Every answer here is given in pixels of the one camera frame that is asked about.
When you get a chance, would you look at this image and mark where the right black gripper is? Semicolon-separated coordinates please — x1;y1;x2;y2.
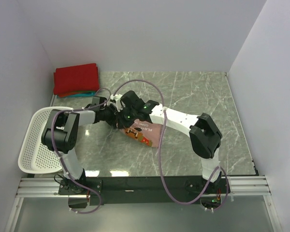
115;105;137;130

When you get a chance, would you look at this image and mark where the pink t-shirt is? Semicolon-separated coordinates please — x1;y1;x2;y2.
116;119;162;148

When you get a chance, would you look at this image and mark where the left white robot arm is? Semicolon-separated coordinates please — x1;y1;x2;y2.
41;97;117;194

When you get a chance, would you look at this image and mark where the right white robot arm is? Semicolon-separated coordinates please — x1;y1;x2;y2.
111;90;222;193

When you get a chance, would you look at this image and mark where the folded teal t-shirt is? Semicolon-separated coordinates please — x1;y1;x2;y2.
58;91;96;98

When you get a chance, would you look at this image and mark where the folded red t-shirt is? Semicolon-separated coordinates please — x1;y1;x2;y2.
53;63;100;95

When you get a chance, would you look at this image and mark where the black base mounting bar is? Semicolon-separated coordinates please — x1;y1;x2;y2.
58;175;232;206

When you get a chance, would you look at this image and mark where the white perforated laundry basket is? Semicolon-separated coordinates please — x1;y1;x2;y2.
18;106;71;174

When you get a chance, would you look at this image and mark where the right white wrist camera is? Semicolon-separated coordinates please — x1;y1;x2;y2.
110;94;122;108

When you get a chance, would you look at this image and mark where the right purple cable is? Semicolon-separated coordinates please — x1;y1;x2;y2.
112;79;232;211

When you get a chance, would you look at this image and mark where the purple cable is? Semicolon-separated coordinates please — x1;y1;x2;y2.
112;79;232;211
52;88;112;215

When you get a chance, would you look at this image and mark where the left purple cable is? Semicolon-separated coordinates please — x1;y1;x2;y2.
52;88;112;215

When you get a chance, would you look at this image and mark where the aluminium frame rail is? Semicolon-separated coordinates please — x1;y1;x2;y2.
5;176;283;232

